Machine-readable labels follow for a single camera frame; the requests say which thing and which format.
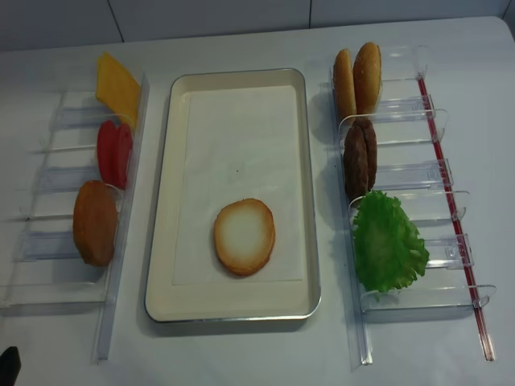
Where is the brown meat patty left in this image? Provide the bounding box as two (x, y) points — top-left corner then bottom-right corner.
(344, 125), (369, 200)

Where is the brown meat patty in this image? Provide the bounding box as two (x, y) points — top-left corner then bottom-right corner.
(360, 118), (377, 191)
(344, 125), (369, 200)

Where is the brown meat patty right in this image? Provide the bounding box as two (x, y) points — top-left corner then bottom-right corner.
(360, 118), (377, 191)

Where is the green lettuce leaf in rack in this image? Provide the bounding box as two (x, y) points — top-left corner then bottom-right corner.
(353, 191), (430, 293)

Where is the red tomato slice right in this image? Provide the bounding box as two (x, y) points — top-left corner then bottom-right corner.
(113, 124), (133, 190)

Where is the red tomato slice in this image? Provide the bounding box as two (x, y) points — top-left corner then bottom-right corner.
(113, 124), (133, 190)
(97, 120), (118, 186)

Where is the red tomato slice left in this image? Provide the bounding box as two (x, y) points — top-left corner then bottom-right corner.
(97, 120), (118, 186)

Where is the yellow cheese slice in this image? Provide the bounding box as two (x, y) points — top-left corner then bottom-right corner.
(96, 51), (141, 133)

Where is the toasted bun bottom slice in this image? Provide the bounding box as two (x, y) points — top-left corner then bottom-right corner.
(214, 199), (275, 277)

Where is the white paper tray liner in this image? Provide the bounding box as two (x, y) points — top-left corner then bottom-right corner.
(173, 86), (305, 285)

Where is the cream metal tray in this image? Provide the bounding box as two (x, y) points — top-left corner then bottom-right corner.
(145, 68), (320, 322)

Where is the sesame bun slice left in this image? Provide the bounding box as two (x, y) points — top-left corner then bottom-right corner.
(332, 48), (356, 121)

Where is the sesame bun slice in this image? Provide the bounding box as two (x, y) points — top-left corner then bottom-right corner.
(332, 48), (356, 121)
(352, 42), (381, 114)

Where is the clear acrylic right rack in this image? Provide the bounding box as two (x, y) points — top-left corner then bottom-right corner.
(322, 46), (496, 366)

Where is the clear acrylic rack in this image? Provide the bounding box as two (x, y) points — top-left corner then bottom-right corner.
(322, 46), (496, 366)
(1, 69), (150, 363)

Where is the sesame bun slice right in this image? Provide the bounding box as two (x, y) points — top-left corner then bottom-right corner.
(352, 42), (381, 114)

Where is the brown bun on left rack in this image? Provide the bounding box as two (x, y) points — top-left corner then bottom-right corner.
(73, 180), (117, 267)

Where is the clear acrylic left rack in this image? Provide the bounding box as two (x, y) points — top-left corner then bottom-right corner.
(1, 69), (150, 363)

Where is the black object at corner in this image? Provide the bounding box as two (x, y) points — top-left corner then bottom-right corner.
(0, 346), (21, 376)

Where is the red rack rail strip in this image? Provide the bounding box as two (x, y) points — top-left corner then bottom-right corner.
(418, 75), (496, 362)

